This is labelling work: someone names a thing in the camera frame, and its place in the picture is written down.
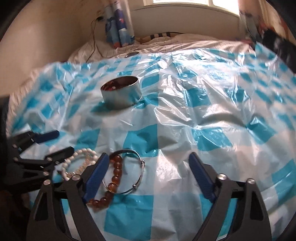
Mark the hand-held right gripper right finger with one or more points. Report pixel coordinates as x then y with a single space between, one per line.
201 177

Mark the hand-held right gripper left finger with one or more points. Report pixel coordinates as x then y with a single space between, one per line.
96 177

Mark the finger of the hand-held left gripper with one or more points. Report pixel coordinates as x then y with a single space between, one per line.
45 136
55 154

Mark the silver bangle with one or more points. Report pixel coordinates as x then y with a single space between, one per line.
143 166

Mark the round metal tin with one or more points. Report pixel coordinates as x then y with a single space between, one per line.
124 97

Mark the blue checkered plastic sheet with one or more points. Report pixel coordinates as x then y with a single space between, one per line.
185 115

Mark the round metal tin lid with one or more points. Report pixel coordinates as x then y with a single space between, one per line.
132 55

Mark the blue cartoon curtain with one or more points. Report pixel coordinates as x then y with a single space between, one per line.
119 25
247 20

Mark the striped pillow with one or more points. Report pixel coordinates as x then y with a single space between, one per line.
161 36

